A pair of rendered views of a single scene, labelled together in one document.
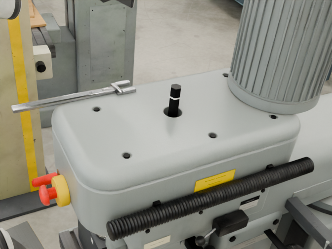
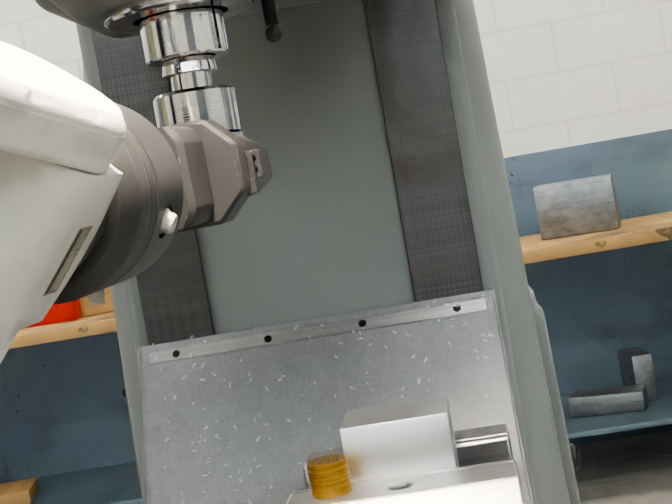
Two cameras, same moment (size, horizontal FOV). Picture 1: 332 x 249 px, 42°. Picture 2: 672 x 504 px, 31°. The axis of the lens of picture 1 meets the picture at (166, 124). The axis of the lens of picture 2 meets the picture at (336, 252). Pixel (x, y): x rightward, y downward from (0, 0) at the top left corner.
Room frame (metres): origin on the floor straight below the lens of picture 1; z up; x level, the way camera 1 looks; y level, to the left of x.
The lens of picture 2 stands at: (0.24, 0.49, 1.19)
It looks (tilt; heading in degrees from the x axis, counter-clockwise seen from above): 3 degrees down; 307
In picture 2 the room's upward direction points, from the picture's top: 10 degrees counter-clockwise
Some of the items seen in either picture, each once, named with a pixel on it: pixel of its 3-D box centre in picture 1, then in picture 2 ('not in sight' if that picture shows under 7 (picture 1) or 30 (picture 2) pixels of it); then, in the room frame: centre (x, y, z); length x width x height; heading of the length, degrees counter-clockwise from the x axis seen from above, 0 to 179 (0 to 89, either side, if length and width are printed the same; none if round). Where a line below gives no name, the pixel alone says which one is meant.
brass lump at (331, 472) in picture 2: not in sight; (329, 476); (0.63, 0.01, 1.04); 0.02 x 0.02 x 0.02
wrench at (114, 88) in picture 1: (75, 97); not in sight; (0.70, 0.18, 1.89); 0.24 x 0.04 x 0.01; 122
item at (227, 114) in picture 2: not in sight; (204, 154); (0.69, -0.01, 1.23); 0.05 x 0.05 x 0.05
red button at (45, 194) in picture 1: (48, 194); not in sight; (0.56, 0.21, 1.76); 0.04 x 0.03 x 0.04; 32
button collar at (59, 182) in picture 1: (61, 190); not in sight; (0.57, 0.19, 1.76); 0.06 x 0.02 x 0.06; 32
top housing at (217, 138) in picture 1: (175, 141); not in sight; (0.70, -0.02, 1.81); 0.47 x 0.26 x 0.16; 122
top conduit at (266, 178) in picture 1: (219, 192); not in sight; (0.59, -0.12, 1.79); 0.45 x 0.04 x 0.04; 122
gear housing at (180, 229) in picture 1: (180, 183); not in sight; (0.71, -0.05, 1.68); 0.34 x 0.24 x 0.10; 122
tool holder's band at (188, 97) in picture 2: not in sight; (195, 100); (0.69, -0.01, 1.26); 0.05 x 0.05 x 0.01
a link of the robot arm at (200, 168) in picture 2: not in sight; (107, 196); (0.67, 0.09, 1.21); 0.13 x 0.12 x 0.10; 28
